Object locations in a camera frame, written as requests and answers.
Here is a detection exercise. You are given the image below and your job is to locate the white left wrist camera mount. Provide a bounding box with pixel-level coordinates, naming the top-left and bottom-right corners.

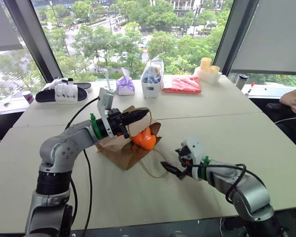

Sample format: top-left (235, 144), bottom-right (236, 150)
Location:
top-left (96, 87), bottom-right (117, 138)

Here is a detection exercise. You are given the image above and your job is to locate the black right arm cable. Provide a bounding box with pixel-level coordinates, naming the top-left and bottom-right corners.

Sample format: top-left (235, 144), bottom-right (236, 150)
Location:
top-left (187, 162), bottom-right (267, 204)

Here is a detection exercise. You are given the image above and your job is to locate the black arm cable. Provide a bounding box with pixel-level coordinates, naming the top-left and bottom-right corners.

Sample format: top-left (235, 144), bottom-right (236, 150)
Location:
top-left (64, 96), bottom-right (101, 237)
top-left (187, 162), bottom-right (267, 204)

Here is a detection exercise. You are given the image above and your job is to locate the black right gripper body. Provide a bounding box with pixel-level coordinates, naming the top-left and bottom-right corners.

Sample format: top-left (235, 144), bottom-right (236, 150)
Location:
top-left (176, 158), bottom-right (196, 180)

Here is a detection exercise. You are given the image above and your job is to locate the tall yellow cup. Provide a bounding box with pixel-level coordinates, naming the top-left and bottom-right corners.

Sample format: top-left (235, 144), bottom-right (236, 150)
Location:
top-left (200, 57), bottom-right (212, 73)

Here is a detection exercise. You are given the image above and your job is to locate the white plastic tray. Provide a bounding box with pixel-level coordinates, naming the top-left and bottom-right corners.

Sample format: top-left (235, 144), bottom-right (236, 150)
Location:
top-left (193, 66), bottom-right (223, 85)

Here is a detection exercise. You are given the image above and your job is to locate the red marker pen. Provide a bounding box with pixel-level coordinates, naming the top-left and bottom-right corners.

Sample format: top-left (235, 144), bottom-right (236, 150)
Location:
top-left (246, 81), bottom-right (256, 96)

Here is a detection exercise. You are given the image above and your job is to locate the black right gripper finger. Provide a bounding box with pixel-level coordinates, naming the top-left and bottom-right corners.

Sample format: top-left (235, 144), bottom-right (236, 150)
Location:
top-left (175, 146), bottom-right (189, 161)
top-left (160, 161), bottom-right (181, 178)

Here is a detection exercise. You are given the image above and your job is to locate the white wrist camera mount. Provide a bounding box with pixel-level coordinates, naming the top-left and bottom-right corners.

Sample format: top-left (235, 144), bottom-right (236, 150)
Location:
top-left (180, 136), bottom-right (208, 166)
top-left (96, 87), bottom-right (117, 138)

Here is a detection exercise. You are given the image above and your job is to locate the white bin with blue items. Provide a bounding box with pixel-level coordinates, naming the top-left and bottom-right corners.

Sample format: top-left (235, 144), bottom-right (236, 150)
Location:
top-left (140, 59), bottom-right (165, 99)

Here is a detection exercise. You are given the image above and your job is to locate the grey roller blind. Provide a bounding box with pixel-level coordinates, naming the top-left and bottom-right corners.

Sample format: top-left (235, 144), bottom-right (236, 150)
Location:
top-left (229, 0), bottom-right (296, 76)
top-left (0, 0), bottom-right (25, 53)

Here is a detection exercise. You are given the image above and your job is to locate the clear glass stand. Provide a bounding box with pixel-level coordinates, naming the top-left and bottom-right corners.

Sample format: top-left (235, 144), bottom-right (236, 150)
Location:
top-left (102, 68), bottom-right (114, 92)

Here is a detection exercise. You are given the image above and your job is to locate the dark tumbler with lid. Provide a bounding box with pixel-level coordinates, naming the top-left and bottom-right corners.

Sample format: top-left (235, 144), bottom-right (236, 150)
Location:
top-left (235, 74), bottom-right (250, 91)

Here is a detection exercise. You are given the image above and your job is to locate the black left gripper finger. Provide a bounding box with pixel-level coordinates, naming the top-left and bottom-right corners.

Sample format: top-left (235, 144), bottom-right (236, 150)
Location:
top-left (124, 114), bottom-right (147, 124)
top-left (122, 109), bottom-right (149, 119)

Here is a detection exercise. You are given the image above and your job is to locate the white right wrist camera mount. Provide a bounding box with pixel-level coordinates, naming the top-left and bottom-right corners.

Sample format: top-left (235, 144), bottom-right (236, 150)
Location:
top-left (180, 136), bottom-right (208, 166)

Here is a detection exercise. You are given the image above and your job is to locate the black and white slipper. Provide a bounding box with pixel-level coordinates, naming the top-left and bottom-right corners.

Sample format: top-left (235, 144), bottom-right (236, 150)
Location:
top-left (48, 77), bottom-right (93, 92)
top-left (35, 85), bottom-right (89, 104)

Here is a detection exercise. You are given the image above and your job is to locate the white cable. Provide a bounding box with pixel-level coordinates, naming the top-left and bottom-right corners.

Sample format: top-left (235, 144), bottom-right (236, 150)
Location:
top-left (273, 115), bottom-right (296, 124)

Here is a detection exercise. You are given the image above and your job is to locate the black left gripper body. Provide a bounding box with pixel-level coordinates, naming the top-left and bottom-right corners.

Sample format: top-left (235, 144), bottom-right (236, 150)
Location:
top-left (107, 108), bottom-right (131, 140)

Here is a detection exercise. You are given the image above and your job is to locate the orange plastic object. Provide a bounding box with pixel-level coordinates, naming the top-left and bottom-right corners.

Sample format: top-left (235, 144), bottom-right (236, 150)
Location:
top-left (131, 127), bottom-right (157, 151)

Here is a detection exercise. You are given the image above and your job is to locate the red plastic package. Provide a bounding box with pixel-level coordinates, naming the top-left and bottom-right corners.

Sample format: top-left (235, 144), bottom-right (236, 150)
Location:
top-left (162, 75), bottom-right (203, 94)

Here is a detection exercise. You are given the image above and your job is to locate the purple and white pouch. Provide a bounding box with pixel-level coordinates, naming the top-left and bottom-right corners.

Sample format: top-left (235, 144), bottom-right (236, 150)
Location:
top-left (115, 67), bottom-right (136, 96)

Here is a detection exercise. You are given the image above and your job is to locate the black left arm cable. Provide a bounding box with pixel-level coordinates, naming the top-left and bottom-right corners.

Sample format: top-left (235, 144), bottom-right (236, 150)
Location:
top-left (64, 96), bottom-right (101, 237)

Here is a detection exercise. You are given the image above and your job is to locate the dark window pillar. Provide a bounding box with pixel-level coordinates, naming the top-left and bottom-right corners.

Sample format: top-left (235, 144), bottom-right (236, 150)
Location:
top-left (213, 0), bottom-right (260, 76)
top-left (3, 0), bottom-right (64, 83)

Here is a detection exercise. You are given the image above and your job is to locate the brown paper bag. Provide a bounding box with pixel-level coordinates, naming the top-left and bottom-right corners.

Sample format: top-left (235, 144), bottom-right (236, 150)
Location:
top-left (95, 105), bottom-right (169, 179)

